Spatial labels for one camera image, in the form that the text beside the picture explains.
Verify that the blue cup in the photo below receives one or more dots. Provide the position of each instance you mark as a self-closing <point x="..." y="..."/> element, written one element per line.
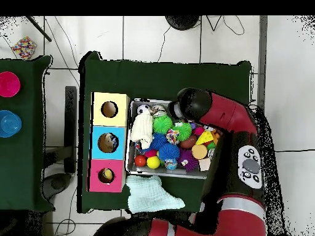
<point x="10" y="123"/>

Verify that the red ball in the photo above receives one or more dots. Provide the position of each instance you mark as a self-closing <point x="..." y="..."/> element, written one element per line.
<point x="140" y="161"/>

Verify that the blue spiky ball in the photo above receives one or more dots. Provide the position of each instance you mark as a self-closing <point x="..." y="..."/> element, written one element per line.
<point x="170" y="152"/>

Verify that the small soccer ball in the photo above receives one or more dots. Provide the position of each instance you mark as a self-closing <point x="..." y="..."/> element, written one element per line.
<point x="142" y="108"/>

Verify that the mint green cloth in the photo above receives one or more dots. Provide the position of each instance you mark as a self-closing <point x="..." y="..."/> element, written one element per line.
<point x="147" y="194"/>

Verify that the dark green tablecloth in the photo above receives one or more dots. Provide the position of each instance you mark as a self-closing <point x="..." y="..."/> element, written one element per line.
<point x="29" y="162"/>
<point x="138" y="78"/>

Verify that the pink cup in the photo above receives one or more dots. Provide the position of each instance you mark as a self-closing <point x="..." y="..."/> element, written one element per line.
<point x="9" y="84"/>

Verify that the yellow plush toy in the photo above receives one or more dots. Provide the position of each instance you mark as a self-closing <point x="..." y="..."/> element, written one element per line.
<point x="107" y="174"/>

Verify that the yellow-green ball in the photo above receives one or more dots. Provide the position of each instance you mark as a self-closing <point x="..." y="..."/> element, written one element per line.
<point x="153" y="162"/>

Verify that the purple spiky ball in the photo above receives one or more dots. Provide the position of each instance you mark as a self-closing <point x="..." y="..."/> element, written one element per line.
<point x="188" y="160"/>

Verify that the wooden box with three holes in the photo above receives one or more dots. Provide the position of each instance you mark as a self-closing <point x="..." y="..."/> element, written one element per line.
<point x="119" y="147"/>

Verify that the black chair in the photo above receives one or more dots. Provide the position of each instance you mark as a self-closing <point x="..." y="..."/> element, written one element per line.
<point x="70" y="128"/>

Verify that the clear mesh bin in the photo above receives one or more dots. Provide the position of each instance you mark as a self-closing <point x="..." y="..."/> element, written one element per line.
<point x="162" y="173"/>

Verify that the cream waffle cloth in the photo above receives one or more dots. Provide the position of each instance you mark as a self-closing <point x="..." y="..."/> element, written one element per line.
<point x="141" y="130"/>

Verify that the yellow toy cheese wedge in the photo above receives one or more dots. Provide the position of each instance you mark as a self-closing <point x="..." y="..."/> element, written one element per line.
<point x="204" y="137"/>

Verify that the multicoloured patterned object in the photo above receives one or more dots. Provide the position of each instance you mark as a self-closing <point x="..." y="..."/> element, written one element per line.
<point x="23" y="47"/>

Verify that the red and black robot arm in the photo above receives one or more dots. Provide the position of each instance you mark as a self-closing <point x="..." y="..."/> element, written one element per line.
<point x="236" y="196"/>

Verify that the black round stand base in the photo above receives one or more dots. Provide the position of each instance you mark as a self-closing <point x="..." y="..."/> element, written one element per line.
<point x="181" y="21"/>

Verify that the multicoloured patterned cloth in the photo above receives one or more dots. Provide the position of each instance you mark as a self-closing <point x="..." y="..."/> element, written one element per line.
<point x="173" y="136"/>

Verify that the black rod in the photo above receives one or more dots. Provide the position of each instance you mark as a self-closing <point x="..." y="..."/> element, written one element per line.
<point x="38" y="28"/>

